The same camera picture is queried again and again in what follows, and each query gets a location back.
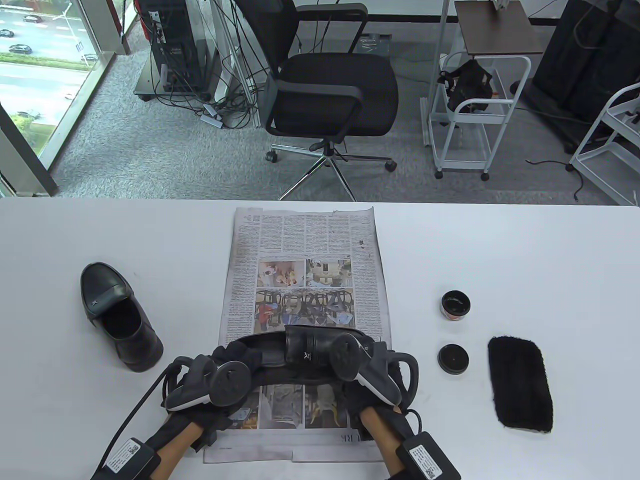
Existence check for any bundle of black cables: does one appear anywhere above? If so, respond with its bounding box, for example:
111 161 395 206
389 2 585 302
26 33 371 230
150 0 273 130

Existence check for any person's left forearm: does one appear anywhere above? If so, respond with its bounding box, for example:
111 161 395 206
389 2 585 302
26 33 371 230
145 417 221 480

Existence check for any white shelf cart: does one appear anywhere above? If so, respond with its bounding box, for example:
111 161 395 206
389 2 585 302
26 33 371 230
569 82 640 207

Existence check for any white wheeled cart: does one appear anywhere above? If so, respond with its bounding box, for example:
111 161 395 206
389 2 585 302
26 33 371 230
429 52 532 182

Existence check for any brown wooden side table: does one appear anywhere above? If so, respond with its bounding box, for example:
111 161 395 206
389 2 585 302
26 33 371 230
454 0 544 56

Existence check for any black leather shoe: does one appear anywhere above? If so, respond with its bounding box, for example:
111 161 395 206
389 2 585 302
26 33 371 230
220 325 374 388
80 262 164 372

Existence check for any white power strip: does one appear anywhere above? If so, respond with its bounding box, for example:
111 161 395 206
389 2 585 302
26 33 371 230
200 102 225 128

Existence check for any person's left hand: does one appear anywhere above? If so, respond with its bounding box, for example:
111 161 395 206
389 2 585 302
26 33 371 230
161 344 262 431

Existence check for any black fabric screen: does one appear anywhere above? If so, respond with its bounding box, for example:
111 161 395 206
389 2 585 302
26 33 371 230
510 0 640 155

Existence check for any black floor cable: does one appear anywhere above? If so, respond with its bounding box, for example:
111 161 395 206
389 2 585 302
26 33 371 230
526 159 586 202

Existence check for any shoe polish jar red label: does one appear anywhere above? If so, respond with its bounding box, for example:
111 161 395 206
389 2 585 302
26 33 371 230
440 290 472 321

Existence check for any person's right forearm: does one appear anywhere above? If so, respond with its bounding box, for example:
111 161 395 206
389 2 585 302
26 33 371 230
359 406 416 480

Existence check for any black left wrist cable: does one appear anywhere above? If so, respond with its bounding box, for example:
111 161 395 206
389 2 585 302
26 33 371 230
90 356 193 480

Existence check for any black shoe polish lid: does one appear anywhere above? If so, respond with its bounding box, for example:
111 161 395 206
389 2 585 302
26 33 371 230
438 343 470 374

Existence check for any black fuzzy cloth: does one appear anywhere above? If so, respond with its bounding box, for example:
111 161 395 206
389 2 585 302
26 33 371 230
487 336 554 433

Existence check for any person's right hand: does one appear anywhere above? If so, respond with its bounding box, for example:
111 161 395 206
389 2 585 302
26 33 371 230
342 342 420 418

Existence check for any printed newspaper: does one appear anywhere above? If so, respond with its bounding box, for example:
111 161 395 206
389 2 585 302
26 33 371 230
202 205 399 463

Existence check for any glass window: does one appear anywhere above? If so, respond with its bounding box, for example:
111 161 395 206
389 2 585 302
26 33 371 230
0 0 132 197

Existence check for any black office chair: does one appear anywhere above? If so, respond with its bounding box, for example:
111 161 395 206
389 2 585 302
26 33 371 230
235 0 399 202

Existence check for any black computer tower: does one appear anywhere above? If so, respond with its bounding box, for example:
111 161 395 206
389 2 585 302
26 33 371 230
137 0 207 93

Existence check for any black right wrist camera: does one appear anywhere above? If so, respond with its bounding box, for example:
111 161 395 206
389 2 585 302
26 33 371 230
395 432 462 480

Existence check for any black bag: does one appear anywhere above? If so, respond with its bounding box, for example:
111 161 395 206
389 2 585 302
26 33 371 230
438 59 494 114

